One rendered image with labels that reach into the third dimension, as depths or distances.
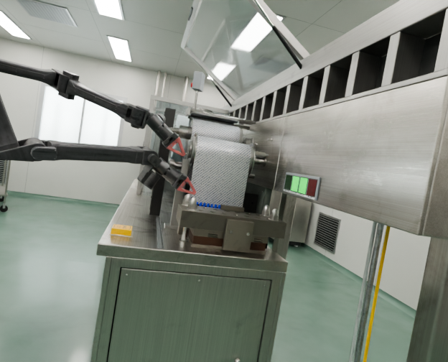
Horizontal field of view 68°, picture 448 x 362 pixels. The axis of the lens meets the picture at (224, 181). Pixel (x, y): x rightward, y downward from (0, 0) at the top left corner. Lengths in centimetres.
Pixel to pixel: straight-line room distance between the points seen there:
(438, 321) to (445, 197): 31
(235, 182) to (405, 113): 79
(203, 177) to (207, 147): 13
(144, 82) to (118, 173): 187
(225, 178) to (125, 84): 579
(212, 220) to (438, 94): 78
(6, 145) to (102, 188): 591
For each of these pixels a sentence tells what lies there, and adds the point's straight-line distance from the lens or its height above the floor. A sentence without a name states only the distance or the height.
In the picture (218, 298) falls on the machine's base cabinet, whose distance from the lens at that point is 123.
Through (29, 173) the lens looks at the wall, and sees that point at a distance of 728.
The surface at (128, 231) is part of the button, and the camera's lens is 125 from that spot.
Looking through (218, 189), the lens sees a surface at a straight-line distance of 139.
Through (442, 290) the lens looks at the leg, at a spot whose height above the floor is 102.
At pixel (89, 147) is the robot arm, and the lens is 121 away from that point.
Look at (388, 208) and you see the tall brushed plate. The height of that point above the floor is 118.
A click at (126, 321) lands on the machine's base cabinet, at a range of 123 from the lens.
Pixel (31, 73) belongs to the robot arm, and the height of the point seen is 145.
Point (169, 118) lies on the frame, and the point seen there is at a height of 139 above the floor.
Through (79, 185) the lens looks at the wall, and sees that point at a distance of 708.
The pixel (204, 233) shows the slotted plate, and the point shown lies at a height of 96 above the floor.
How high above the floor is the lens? 121
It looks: 3 degrees down
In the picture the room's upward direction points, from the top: 9 degrees clockwise
